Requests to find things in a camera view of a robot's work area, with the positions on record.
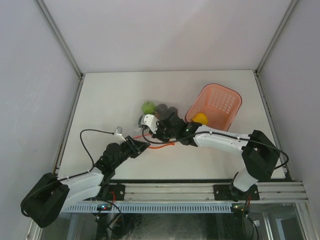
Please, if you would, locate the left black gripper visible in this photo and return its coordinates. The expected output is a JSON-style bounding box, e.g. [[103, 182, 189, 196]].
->
[[112, 135, 150, 169]]

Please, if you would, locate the clear zip top bag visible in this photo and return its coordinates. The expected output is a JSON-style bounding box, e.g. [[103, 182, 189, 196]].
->
[[133, 101, 178, 150]]

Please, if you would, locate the yellow fake pear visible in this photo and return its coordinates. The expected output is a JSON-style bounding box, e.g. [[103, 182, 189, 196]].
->
[[191, 112, 209, 125]]

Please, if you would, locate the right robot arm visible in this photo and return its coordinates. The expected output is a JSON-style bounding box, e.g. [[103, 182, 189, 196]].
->
[[141, 113, 280, 200]]

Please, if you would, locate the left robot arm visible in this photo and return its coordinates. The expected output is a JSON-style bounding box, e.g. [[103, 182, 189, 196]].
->
[[20, 136, 151, 228]]

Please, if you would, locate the brown fake fruit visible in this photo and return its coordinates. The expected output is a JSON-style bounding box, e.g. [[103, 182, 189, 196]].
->
[[167, 106, 178, 115]]

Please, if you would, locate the black fake fruit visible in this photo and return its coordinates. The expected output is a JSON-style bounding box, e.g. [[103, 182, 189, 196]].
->
[[156, 103, 168, 115]]

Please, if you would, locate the light green fake apple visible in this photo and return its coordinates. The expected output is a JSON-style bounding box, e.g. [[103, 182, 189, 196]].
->
[[141, 101, 157, 115]]

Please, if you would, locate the pink plastic basket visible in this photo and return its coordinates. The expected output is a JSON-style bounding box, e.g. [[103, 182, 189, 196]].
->
[[184, 83, 242, 131]]

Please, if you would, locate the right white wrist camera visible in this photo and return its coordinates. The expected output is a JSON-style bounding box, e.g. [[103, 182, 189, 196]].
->
[[140, 114, 159, 134]]

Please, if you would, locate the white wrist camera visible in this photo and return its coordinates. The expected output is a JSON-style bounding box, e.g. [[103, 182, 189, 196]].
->
[[140, 114, 159, 134], [113, 126, 126, 141]]

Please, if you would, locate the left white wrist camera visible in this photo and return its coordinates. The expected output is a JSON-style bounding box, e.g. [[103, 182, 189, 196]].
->
[[113, 126, 126, 141]]

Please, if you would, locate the left black camera cable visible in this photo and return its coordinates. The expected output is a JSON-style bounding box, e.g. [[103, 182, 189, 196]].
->
[[79, 128, 117, 168]]

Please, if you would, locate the grey slotted cable duct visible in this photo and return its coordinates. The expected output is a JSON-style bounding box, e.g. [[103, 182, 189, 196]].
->
[[62, 201, 233, 214]]

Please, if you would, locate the aluminium front rail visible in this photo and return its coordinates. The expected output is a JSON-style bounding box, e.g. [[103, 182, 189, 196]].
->
[[36, 181, 310, 203]]

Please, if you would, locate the right aluminium frame post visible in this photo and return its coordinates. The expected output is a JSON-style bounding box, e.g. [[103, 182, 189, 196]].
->
[[254, 0, 301, 75]]

